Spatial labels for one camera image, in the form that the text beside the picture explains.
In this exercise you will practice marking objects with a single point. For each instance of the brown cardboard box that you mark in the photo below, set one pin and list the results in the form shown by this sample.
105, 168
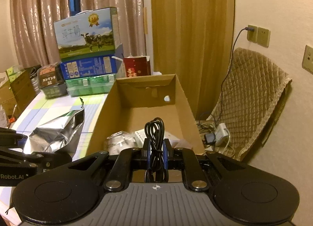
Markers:
155, 104

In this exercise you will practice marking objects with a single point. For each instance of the green drink carton pack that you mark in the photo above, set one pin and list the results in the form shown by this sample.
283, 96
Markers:
90, 85

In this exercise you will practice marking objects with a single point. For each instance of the clear plastic blister packaging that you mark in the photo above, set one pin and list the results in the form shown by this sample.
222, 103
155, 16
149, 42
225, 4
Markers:
122, 140

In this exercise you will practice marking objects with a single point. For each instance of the open cardboard box pile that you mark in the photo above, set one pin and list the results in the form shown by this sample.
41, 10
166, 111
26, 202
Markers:
16, 95

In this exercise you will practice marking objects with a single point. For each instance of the dark Honglu food box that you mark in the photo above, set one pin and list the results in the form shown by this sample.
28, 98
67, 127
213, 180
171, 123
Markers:
51, 81

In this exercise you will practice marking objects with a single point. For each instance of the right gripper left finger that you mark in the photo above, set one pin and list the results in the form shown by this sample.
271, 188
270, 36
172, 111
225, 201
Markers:
129, 160

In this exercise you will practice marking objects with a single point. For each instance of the red gift bag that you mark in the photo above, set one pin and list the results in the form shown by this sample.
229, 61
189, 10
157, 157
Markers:
137, 66

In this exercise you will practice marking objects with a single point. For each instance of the blue carton box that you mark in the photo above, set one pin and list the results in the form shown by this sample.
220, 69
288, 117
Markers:
108, 63

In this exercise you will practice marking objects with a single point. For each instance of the wall power socket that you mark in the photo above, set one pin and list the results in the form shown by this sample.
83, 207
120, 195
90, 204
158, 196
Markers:
258, 35

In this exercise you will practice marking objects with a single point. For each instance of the pure milk gift box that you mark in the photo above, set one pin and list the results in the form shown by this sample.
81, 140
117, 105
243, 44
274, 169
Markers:
87, 34

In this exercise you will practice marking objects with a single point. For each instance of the white ointment box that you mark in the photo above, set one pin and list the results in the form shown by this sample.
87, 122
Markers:
140, 137

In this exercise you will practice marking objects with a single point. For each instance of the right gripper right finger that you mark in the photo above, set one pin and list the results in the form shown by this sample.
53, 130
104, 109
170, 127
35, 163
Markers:
184, 160

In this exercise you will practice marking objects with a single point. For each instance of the green tissue packs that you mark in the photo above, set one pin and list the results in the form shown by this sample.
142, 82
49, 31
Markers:
14, 71

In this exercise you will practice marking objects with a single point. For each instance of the beige curtain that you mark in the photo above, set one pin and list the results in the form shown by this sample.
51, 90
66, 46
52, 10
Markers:
32, 23

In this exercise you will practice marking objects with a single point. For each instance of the quilted chair cushion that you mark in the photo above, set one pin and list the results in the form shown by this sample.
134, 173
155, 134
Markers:
254, 95

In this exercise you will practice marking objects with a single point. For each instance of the wall data socket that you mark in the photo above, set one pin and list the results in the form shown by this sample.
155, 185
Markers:
307, 62

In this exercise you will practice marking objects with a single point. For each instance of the silver foil bag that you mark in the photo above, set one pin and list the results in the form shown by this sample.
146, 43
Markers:
61, 134

